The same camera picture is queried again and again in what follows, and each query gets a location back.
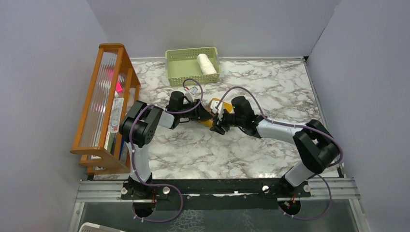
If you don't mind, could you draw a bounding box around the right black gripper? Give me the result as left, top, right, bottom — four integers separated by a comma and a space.
210, 109, 244, 134

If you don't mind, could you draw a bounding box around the white cream towel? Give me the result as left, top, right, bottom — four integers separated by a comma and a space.
197, 53, 217, 75

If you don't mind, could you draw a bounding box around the yellow towel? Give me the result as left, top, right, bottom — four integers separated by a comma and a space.
199, 98, 233, 128

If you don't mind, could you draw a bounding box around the pink object in rack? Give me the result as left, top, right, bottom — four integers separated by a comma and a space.
115, 75, 124, 98

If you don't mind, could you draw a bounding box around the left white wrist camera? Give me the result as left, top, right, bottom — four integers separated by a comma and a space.
184, 87, 198, 102

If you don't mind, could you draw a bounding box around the wooden rack with clear panel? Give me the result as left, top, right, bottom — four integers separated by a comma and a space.
70, 43, 141, 175

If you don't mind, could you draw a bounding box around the aluminium frame rail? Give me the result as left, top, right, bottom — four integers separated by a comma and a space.
68, 177, 369, 232

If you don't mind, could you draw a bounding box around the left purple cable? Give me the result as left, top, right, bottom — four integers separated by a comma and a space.
128, 78, 185, 224

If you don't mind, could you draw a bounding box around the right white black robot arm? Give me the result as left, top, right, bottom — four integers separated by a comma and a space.
209, 96, 340, 197

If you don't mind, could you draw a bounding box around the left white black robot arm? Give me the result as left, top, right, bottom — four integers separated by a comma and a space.
119, 91, 212, 199

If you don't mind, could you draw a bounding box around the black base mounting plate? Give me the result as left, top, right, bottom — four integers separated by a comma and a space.
120, 178, 311, 211

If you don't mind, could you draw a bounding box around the white basket corner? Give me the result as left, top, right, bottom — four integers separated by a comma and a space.
79, 222, 124, 232

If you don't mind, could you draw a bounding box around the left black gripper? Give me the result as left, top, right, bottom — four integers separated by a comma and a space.
177, 99, 212, 121

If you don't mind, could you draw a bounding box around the purple cable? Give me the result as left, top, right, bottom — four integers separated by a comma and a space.
214, 86, 344, 221
128, 78, 185, 224

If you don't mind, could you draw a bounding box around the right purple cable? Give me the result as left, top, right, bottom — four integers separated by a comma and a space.
214, 86, 344, 221

